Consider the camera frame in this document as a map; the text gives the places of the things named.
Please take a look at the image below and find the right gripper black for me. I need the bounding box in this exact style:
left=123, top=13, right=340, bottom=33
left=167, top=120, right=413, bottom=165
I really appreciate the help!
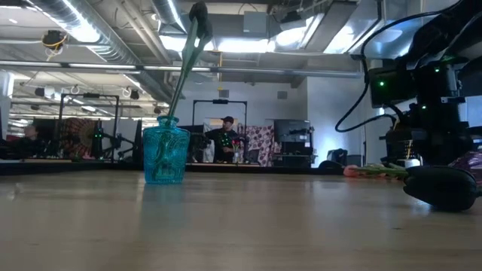
left=410, top=56, right=476, bottom=167

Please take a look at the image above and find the large silver ventilation duct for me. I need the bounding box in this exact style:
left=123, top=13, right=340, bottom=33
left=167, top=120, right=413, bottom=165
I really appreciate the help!
left=323, top=0, right=426, bottom=59

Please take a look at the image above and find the grey ceiling pipe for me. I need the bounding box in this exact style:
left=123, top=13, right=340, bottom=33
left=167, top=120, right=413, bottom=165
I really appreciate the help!
left=0, top=59, right=363, bottom=79

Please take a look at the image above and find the red mandala tapestry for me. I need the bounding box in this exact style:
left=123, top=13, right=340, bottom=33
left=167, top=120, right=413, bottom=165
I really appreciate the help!
left=58, top=117, right=102, bottom=159

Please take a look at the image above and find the round silver ventilation duct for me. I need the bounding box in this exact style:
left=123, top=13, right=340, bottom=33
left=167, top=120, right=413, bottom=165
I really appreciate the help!
left=152, top=0, right=188, bottom=35
left=22, top=0, right=182, bottom=102

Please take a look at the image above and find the pink patterned cloth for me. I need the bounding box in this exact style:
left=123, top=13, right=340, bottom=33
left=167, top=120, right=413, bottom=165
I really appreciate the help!
left=246, top=125, right=276, bottom=168

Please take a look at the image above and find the ceiling light panel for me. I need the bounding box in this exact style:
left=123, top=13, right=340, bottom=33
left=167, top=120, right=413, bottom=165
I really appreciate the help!
left=160, top=34, right=276, bottom=53

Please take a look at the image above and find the person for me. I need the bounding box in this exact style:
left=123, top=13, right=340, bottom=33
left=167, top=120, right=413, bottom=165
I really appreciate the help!
left=203, top=115, right=248, bottom=164
left=0, top=123, right=48, bottom=161

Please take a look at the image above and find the black gantry frame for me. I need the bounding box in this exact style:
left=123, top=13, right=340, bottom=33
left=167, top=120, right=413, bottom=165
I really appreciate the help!
left=58, top=93, right=121, bottom=163
left=192, top=99, right=249, bottom=127

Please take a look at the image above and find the black yellow ceiling device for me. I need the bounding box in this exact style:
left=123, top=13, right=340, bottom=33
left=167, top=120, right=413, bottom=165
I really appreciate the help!
left=40, top=29, right=69, bottom=62

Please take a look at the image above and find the purple glass vase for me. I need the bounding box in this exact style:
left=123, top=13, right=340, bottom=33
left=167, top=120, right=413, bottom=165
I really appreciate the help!
left=450, top=151, right=482, bottom=180

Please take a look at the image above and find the grey ceiling box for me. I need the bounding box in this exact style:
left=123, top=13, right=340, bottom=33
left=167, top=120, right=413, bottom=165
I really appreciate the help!
left=243, top=10, right=269, bottom=34

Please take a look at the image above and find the small background flower vase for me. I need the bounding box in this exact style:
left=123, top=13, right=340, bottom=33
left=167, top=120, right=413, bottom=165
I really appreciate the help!
left=230, top=139, right=242, bottom=163

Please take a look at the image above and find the black office chair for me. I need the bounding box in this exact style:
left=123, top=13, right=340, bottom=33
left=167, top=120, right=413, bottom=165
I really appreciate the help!
left=318, top=148, right=363, bottom=169

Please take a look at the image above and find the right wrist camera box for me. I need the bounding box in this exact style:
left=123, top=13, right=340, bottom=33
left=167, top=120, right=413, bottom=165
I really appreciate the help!
left=368, top=66, right=416, bottom=109

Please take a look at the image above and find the black equipment rack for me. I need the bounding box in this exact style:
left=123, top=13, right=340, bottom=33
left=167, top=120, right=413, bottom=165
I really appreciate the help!
left=273, top=118, right=316, bottom=169

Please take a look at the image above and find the blue glass vase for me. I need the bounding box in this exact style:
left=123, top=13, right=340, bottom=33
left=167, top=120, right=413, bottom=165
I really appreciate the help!
left=142, top=115, right=191, bottom=185

